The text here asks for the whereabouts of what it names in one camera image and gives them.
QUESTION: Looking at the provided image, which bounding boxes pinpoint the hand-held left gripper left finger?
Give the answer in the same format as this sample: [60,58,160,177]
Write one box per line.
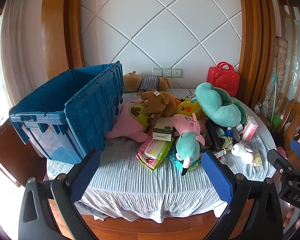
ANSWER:
[17,149,102,240]

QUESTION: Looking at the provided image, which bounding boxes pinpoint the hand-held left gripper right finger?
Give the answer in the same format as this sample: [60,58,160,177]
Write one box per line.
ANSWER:
[201,151,284,240]

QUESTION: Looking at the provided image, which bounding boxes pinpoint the blue plastic crate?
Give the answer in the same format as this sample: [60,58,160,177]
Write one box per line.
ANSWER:
[9,60,124,165]

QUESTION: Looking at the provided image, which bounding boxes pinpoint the green neck pillow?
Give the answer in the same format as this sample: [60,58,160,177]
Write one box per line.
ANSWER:
[195,82,242,128]

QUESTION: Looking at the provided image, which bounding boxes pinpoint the round wooden desktop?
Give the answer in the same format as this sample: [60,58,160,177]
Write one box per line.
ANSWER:
[47,197,240,240]

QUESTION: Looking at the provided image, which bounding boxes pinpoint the person's right hand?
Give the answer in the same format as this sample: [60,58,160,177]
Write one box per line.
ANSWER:
[283,202,300,232]

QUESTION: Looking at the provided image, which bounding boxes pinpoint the small yellow packet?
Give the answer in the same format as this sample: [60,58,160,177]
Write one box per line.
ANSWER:
[252,152,263,167]

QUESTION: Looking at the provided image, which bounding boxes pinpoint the wooden chair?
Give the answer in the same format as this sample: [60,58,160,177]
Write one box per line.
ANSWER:
[277,99,300,155]

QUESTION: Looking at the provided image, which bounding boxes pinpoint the white rabbit figurine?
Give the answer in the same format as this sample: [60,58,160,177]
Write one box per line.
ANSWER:
[231,142,254,165]

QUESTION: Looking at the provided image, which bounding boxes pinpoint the small light green frog plush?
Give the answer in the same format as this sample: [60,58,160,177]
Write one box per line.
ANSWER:
[219,135,233,153]

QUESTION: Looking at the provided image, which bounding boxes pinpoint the green object on floor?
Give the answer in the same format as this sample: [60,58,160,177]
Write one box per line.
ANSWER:
[271,114,283,129]

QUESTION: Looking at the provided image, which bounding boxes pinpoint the pink tissue pack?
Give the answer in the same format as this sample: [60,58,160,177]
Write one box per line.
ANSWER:
[241,116,258,142]

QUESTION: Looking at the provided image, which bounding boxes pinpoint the pink pig plush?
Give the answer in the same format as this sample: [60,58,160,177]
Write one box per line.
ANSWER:
[170,112,206,177]

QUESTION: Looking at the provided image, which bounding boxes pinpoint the teal wet wipes pack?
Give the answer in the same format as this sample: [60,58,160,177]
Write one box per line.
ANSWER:
[169,149,203,172]

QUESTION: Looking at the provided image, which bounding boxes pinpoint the green plush toy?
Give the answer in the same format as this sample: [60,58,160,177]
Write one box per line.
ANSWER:
[237,104,248,127]

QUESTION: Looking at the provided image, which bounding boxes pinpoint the pale green mop stick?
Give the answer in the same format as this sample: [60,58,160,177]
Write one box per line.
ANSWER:
[270,74,278,128]

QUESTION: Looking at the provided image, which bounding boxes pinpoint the pink starfish plush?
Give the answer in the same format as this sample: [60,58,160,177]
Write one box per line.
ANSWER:
[105,99,155,142]

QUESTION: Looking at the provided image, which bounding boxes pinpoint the pink green wet wipes pack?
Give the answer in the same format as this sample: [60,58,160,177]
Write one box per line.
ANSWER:
[136,136,175,172]

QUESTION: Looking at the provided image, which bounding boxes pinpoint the white box green label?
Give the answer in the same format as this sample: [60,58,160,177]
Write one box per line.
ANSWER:
[152,116,174,142]

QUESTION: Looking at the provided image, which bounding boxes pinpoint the yellow mouse plush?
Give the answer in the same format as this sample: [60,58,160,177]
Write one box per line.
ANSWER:
[175,96,205,120]

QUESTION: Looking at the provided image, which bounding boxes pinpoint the dark wooden cabinet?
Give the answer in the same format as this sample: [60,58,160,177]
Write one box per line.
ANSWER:
[0,115,48,187]

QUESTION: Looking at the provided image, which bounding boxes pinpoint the rolled patterned carpet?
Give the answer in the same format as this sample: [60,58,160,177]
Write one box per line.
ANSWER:
[264,36,289,120]

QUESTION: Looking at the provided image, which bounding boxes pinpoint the brown plush toy with tag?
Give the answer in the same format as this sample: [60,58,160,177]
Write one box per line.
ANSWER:
[140,89,177,119]

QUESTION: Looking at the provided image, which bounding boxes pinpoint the red toy suitcase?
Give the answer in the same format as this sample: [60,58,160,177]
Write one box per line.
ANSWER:
[207,61,240,97]

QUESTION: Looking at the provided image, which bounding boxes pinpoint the wooden framed glass door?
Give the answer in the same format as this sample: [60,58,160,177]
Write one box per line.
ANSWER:
[276,0,300,100]

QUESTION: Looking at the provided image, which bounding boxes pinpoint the brown bear plush striped shirt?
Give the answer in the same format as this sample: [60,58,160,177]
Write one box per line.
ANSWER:
[122,70,172,95]

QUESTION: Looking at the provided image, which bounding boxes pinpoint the pale curtain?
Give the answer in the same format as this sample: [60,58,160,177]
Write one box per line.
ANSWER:
[0,0,48,105]

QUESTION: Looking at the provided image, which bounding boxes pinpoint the wooden wall trim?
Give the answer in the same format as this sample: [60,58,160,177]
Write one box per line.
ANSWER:
[41,0,85,80]
[236,0,277,110]

